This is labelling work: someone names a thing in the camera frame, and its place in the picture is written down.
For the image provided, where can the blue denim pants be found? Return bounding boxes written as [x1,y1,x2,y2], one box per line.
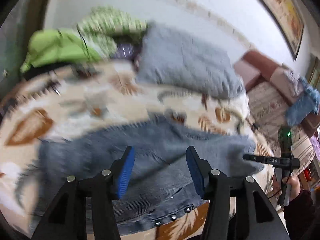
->
[34,115,264,235]

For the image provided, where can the person right hand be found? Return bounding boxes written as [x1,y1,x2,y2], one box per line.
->
[272,173,304,204]

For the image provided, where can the striped brown pillow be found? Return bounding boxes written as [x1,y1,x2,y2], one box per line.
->
[247,82,315,176]

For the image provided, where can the leaf print blanket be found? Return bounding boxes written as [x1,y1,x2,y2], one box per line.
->
[1,61,273,236]

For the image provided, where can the grey quilted pillow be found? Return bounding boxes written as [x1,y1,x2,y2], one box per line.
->
[136,22,246,99]

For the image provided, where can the large framed painting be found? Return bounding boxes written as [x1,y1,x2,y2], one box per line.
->
[259,0,304,60]

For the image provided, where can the purple plastic bag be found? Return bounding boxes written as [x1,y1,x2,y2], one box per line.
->
[114,43,141,60]

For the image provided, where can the green patterned quilt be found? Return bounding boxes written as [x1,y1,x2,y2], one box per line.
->
[20,6,148,74]

